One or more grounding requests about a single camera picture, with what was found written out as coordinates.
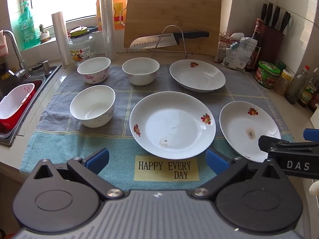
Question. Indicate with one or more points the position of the white folded bag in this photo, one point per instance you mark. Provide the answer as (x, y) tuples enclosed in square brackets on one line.
[(236, 36)]

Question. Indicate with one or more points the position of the person's right hand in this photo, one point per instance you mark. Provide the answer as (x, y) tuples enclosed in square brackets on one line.
[(314, 188)]

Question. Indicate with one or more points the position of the stainless steel sink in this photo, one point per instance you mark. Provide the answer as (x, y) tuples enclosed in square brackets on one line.
[(51, 71)]

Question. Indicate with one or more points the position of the grey blue checked cloth mat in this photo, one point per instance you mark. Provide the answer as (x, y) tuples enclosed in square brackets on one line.
[(119, 139)]

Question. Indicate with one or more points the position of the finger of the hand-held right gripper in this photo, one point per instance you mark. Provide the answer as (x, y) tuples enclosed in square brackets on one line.
[(311, 134), (269, 142)]

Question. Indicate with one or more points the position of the metal soap dispenser pump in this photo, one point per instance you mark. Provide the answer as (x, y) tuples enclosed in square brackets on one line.
[(46, 67)]

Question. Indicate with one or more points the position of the dark knife block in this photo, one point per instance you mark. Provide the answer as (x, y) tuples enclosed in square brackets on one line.
[(273, 39)]

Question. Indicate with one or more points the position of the white fruit-print plate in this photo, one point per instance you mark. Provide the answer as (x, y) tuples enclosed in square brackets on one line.
[(172, 124), (239, 129), (197, 77)]

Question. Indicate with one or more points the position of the bamboo cutting board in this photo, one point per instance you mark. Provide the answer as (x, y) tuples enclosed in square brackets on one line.
[(169, 12)]

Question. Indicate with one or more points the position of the green-label glass bottle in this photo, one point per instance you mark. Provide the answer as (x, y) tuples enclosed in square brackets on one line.
[(307, 92)]

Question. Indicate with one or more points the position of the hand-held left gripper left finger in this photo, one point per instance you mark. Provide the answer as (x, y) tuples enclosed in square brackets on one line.
[(98, 159)]

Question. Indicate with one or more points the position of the glass jar with yellow-green lid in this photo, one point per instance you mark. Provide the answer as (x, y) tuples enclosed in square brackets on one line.
[(79, 52)]

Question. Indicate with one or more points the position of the metal faucet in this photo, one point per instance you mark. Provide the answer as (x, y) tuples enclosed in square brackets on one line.
[(15, 47)]

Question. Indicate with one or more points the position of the white box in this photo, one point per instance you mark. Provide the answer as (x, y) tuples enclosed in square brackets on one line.
[(315, 119)]

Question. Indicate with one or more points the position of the yellow-cap spice jar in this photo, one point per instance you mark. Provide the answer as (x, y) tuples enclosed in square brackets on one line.
[(282, 84)]

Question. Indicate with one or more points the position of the red plastic basin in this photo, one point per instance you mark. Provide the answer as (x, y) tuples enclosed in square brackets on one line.
[(12, 124)]

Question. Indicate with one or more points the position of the green dish soap bottle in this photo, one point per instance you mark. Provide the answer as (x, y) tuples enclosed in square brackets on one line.
[(28, 29)]

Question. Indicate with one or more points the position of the pink checked dish towel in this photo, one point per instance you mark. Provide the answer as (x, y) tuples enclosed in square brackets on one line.
[(3, 44)]

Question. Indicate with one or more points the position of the dark soy sauce bottle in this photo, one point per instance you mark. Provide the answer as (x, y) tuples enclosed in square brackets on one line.
[(259, 27)]

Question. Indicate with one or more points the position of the white floral bowl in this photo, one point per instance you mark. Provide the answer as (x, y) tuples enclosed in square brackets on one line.
[(93, 67), (140, 76), (92, 104)]

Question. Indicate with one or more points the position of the small potted plant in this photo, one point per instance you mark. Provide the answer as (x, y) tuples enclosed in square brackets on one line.
[(44, 36)]

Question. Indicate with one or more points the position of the tall cling film roll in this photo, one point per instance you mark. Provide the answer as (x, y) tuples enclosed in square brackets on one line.
[(108, 29)]

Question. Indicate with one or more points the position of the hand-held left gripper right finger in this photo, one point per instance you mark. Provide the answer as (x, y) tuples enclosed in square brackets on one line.
[(215, 161)]

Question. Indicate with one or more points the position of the red and white packet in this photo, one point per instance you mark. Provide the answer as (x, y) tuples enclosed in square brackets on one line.
[(220, 52)]

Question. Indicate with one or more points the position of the white plastic colander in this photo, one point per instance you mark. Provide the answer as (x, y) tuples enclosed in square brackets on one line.
[(15, 102)]

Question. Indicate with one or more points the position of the orange cooking oil bottle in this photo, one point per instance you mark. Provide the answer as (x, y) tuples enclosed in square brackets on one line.
[(119, 12)]

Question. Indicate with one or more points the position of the white printed plastic bag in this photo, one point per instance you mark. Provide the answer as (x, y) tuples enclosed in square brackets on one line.
[(239, 57)]

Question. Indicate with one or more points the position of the small green-cap jar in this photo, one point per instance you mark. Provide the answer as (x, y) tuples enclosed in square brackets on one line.
[(281, 66)]

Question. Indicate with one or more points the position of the green-lid sauce jar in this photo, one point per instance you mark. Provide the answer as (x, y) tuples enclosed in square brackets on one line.
[(268, 76)]

